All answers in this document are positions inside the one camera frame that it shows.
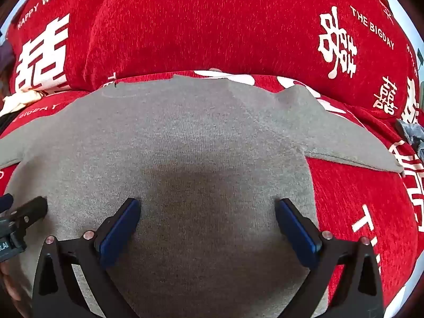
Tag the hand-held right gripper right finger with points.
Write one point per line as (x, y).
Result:
(297, 235)

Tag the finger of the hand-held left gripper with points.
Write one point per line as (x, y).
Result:
(30, 209)
(5, 202)

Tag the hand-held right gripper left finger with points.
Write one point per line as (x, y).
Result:
(120, 232)

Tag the grey knit shirt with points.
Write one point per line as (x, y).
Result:
(198, 145)

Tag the red printed sofa seat cover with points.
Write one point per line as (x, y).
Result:
(357, 198)

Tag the black cloth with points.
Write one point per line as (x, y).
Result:
(6, 121)

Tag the cream cloth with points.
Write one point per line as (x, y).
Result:
(16, 101)

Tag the dark grey cloth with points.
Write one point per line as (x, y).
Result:
(6, 58)

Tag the blue denim cloth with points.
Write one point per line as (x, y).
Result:
(412, 134)

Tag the red printed sofa back cushion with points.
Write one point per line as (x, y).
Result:
(212, 23)

